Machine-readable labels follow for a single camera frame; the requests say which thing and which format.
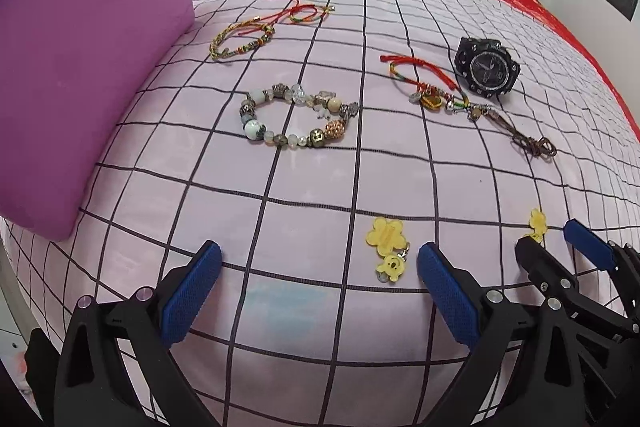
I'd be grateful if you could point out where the pink checked bed sheet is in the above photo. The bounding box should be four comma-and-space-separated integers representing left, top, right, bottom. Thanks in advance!
0, 0, 640, 427

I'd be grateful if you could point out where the beaded charm bracelet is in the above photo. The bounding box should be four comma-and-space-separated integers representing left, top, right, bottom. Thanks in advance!
238, 83, 360, 150

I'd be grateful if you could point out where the red cord charm bracelet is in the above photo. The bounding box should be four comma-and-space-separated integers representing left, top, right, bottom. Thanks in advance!
380, 53, 471, 112

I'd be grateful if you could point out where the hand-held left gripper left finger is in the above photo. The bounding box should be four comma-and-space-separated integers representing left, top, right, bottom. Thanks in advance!
52, 241, 223, 427

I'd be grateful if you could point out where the red string bracelet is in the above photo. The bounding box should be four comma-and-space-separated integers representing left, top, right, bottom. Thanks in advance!
258, 0, 337, 26

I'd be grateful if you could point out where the purple storage box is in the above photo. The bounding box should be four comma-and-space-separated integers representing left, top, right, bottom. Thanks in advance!
0, 0, 196, 243

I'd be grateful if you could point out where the braided multicolour bracelet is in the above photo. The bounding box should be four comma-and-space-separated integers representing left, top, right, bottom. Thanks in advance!
209, 21, 277, 62

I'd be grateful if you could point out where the black wrist watch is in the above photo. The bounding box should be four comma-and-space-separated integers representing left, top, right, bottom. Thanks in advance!
454, 36, 521, 96

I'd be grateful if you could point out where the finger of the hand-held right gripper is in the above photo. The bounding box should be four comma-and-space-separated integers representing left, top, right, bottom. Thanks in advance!
564, 219, 640, 319
515, 237, 640, 335

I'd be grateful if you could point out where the small yellow charm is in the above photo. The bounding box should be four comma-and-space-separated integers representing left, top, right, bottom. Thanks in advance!
520, 208, 548, 245

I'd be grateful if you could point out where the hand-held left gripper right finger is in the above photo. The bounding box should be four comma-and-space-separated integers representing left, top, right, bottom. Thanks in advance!
417, 241, 621, 427

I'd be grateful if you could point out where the yellow flower bear keychain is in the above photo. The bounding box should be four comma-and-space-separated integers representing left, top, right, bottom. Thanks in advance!
365, 217, 412, 284

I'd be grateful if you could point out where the brown leather cord bracelet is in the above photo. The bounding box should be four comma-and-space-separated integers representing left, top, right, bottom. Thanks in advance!
467, 104, 557, 159

